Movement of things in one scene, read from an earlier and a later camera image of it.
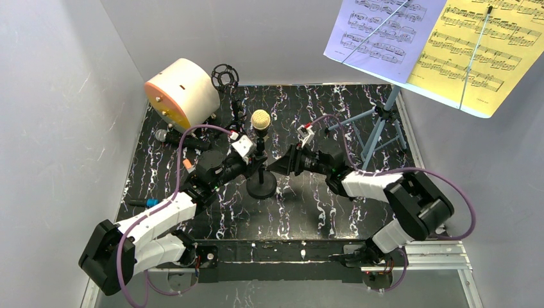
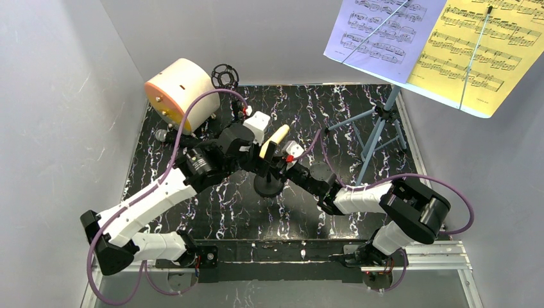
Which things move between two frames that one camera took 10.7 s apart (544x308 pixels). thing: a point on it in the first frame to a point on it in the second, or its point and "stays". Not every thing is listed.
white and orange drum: (183, 95) stays
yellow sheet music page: (512, 41) stays
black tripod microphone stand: (225, 77) stays
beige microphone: (262, 185) to (276, 138)
